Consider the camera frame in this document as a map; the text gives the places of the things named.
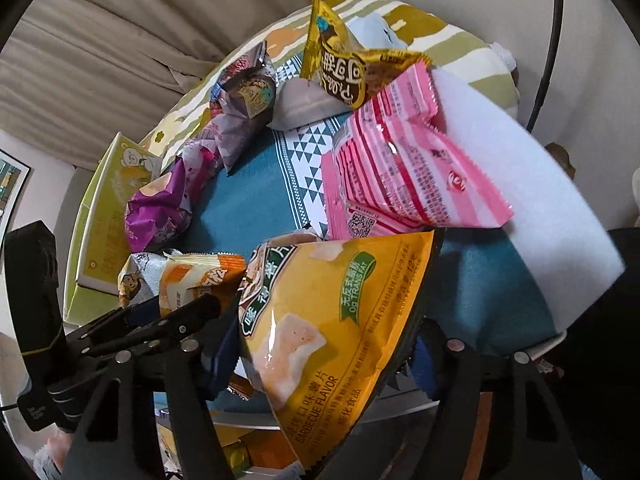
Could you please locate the yellow chip bag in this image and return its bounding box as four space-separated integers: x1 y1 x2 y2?
237 230 446 480

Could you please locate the orange white snack packet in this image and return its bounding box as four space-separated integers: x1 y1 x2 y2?
160 254 247 318

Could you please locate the white grey snack packet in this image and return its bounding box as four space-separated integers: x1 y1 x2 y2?
267 77 351 131

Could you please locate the silver multicolour snack packet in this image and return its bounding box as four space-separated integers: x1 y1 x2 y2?
210 40 278 176

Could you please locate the floral striped blanket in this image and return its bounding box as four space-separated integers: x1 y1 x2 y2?
140 0 521 161

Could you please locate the black curved tube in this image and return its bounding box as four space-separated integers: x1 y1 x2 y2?
525 0 573 131

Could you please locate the silver cartoon snack packet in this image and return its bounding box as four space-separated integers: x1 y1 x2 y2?
117 252 171 309

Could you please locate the pink striped snack bag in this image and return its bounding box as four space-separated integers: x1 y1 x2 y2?
320 62 516 241

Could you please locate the framed wall picture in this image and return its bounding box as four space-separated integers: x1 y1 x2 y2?
0 150 32 241

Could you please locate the yellow brown snack packet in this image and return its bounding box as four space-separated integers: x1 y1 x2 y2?
299 0 433 111

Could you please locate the blue patterned cloth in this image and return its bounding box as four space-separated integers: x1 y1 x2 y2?
175 110 558 411

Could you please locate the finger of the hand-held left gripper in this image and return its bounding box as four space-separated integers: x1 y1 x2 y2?
47 293 224 407
64 299 167 350

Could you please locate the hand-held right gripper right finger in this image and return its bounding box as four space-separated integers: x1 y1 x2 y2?
395 320 598 480

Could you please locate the beige curtain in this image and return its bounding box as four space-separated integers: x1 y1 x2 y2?
0 0 371 171

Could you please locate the green cardboard box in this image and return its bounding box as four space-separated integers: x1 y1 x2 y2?
62 132 163 326

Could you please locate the white foam sheet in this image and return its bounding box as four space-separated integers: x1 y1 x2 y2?
430 67 626 351

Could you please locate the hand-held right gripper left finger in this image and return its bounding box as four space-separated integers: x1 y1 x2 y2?
60 305 246 480

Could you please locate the white purple snack packet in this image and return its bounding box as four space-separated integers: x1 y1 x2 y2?
175 125 226 191

